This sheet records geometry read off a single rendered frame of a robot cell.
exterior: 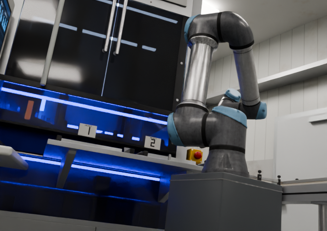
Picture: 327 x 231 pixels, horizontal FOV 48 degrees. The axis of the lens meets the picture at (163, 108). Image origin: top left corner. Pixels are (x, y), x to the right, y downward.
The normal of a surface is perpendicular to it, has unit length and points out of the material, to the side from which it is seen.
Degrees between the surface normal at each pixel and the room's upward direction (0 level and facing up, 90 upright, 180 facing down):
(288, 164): 90
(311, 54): 90
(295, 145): 90
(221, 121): 87
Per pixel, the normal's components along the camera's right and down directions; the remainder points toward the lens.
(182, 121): -0.39, -0.44
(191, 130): -0.43, -0.02
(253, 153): -0.82, -0.26
